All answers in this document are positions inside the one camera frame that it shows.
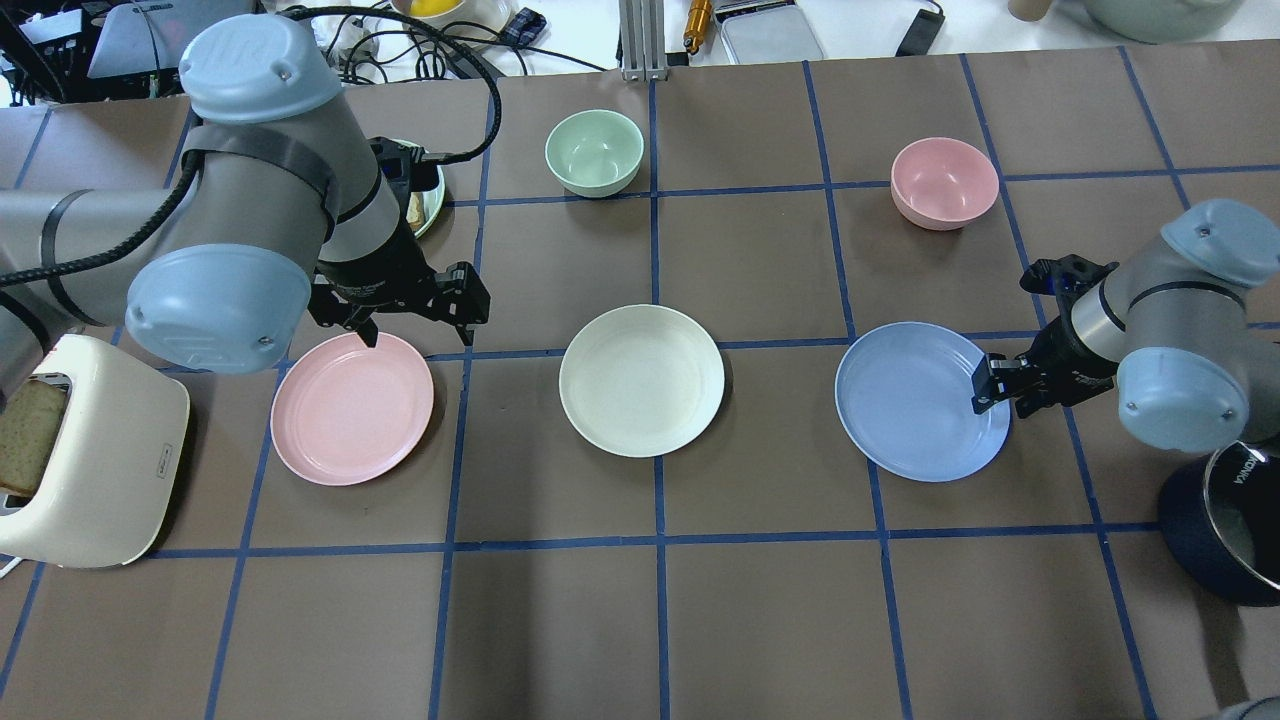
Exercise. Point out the black power adapter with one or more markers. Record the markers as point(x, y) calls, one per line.
point(923, 30)

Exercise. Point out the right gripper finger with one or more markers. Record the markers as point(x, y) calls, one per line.
point(983, 399)
point(996, 366)

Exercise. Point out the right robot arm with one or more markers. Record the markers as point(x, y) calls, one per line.
point(1166, 330)

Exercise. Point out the dark blue pot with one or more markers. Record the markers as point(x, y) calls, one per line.
point(1219, 516)

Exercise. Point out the aluminium frame post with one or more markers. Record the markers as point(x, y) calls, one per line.
point(643, 40)

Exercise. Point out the cream plate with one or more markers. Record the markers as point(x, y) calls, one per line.
point(641, 381)

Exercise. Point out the bread slice in toaster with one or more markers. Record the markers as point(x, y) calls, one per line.
point(29, 430)

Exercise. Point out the bowl with toy fruit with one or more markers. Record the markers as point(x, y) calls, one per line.
point(438, 14)

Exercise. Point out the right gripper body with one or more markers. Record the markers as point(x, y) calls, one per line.
point(1062, 357)

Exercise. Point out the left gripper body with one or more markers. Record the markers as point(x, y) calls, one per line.
point(377, 273)

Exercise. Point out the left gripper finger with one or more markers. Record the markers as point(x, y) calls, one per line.
point(472, 313)
point(366, 329)

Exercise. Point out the blue plate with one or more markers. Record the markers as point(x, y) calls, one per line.
point(903, 393)

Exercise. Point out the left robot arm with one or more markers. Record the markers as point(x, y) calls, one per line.
point(282, 207)

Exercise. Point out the cream toaster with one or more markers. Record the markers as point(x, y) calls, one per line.
point(109, 481)

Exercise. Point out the green plate with food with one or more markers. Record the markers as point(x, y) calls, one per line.
point(423, 204)

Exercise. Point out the grey metal tin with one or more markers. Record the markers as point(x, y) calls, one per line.
point(766, 32)

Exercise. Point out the pink bowl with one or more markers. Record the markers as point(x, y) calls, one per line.
point(942, 184)

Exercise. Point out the green bowl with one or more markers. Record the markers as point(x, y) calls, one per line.
point(595, 153)

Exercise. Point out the pink plate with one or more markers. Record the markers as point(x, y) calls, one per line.
point(346, 412)

